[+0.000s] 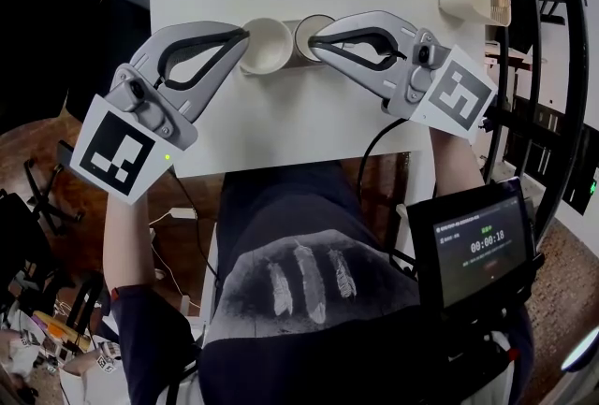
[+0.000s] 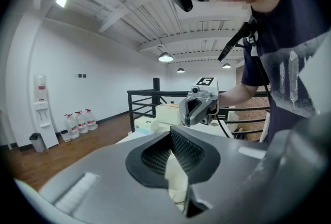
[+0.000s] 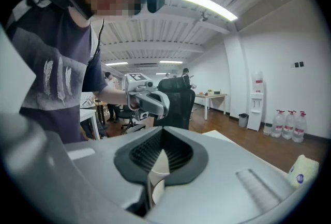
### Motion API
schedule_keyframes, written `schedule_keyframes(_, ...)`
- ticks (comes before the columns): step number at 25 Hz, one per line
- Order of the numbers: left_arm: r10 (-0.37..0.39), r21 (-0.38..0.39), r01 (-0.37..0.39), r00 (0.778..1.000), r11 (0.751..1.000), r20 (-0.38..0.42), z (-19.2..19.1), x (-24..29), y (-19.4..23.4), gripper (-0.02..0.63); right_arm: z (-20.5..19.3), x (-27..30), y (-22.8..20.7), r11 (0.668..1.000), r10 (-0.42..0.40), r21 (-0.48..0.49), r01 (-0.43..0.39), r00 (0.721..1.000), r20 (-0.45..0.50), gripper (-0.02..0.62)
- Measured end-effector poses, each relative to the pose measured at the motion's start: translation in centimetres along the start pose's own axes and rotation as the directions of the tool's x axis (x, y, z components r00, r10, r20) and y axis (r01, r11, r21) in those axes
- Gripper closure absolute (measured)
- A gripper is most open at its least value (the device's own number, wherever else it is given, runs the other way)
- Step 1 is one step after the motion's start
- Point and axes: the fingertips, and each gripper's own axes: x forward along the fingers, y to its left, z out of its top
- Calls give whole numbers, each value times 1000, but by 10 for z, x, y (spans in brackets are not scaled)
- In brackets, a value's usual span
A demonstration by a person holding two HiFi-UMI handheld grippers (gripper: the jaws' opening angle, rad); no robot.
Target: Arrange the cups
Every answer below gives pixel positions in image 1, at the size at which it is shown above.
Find thin black floor cable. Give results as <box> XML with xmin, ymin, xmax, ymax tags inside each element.
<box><xmin>175</xmin><ymin>171</ymin><xmax>221</xmax><ymax>287</ymax></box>

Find black box with green light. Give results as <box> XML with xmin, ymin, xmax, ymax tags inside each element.
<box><xmin>561</xmin><ymin>124</ymin><xmax>599</xmax><ymax>215</ymax></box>

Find person's right forearm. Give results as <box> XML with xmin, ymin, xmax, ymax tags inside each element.
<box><xmin>429</xmin><ymin>126</ymin><xmax>488</xmax><ymax>198</ymax></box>

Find black office chair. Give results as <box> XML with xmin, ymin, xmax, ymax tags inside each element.
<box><xmin>0</xmin><ymin>0</ymin><xmax>153</xmax><ymax>236</ymax></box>

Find cream ceramic mug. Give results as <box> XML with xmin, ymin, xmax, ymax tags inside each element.
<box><xmin>239</xmin><ymin>17</ymin><xmax>295</xmax><ymax>76</ymax></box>

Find white round glowing device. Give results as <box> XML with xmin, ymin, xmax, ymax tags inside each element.
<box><xmin>559</xmin><ymin>325</ymin><xmax>599</xmax><ymax>374</ymax></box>

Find black chest mount rig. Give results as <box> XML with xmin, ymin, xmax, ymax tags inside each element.
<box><xmin>439</xmin><ymin>299</ymin><xmax>534</xmax><ymax>371</ymax></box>

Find white cup with black rim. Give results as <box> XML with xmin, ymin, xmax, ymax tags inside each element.
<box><xmin>292</xmin><ymin>14</ymin><xmax>337</xmax><ymax>64</ymax></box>

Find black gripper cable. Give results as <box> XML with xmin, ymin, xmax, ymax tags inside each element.
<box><xmin>358</xmin><ymin>116</ymin><xmax>414</xmax><ymax>208</ymax></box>

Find black metal railing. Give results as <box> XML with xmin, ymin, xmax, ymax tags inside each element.
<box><xmin>481</xmin><ymin>0</ymin><xmax>599</xmax><ymax>231</ymax></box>

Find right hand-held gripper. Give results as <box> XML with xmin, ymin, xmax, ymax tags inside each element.
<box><xmin>310</xmin><ymin>10</ymin><xmax>499</xmax><ymax>143</ymax></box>

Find grey two-slot coaster tray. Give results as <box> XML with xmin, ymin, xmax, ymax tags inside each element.
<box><xmin>241</xmin><ymin>18</ymin><xmax>341</xmax><ymax>76</ymax></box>

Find person's left forearm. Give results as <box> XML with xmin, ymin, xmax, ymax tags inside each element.
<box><xmin>102</xmin><ymin>187</ymin><xmax>158</xmax><ymax>297</ymax></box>

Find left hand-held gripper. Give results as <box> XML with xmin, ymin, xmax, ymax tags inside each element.
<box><xmin>68</xmin><ymin>20</ymin><xmax>251</xmax><ymax>207</ymax></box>

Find black chest monitor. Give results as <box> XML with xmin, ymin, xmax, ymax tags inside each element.
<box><xmin>405</xmin><ymin>176</ymin><xmax>547</xmax><ymax>315</ymax></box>

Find dark feather print t-shirt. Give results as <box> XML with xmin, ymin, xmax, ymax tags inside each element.
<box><xmin>110</xmin><ymin>159</ymin><xmax>537</xmax><ymax>405</ymax></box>

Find white table leg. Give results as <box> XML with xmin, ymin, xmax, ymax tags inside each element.
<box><xmin>397</xmin><ymin>151</ymin><xmax>439</xmax><ymax>208</ymax></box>
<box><xmin>198</xmin><ymin>223</ymin><xmax>224</xmax><ymax>329</ymax></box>

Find black metal stand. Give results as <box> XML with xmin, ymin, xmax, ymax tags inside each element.
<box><xmin>65</xmin><ymin>271</ymin><xmax>107</xmax><ymax>334</ymax></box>

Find yellow wooden board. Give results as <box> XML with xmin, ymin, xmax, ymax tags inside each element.
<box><xmin>32</xmin><ymin>310</ymin><xmax>95</xmax><ymax>353</ymax></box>

